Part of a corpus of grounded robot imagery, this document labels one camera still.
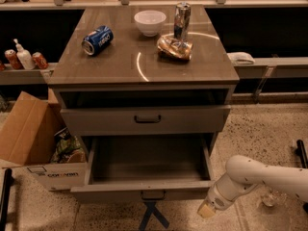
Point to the blue tape cross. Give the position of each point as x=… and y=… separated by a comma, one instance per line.
x=152, y=210

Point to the snack bags in box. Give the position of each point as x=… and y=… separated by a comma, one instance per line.
x=68, y=149

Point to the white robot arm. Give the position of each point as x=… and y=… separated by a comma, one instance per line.
x=243, y=174

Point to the white pump bottle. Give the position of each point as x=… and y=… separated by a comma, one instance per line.
x=24, y=56

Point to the cardboard box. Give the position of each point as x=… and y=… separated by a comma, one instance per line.
x=27, y=139

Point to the white folded cloth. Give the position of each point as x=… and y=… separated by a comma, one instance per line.
x=239, y=58

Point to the red can right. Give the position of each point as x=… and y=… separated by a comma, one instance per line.
x=40, y=61

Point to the white bowl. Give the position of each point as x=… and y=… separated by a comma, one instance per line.
x=150, y=23

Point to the crumpled gold snack bag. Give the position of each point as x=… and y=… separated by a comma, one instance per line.
x=174, y=48

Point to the clear glass on floor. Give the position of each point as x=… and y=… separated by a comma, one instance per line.
x=272, y=198

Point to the black bar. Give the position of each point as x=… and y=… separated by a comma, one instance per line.
x=5, y=195
x=301, y=153

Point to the grey drawer cabinet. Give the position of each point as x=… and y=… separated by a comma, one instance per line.
x=129, y=73

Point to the silver upright can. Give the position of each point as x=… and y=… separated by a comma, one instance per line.
x=182, y=20

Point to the black bar right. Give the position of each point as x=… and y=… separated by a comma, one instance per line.
x=301, y=153

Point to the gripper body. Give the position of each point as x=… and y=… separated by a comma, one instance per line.
x=216, y=198

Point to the red can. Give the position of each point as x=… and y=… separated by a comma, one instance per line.
x=13, y=60
x=40, y=61

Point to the top grey drawer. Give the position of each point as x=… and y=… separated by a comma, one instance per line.
x=145, y=121

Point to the black bar left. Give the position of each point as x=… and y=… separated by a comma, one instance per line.
x=5, y=195

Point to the blue pepsi can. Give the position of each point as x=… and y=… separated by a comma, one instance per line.
x=97, y=40

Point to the red can left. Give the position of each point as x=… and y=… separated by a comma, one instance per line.
x=13, y=60

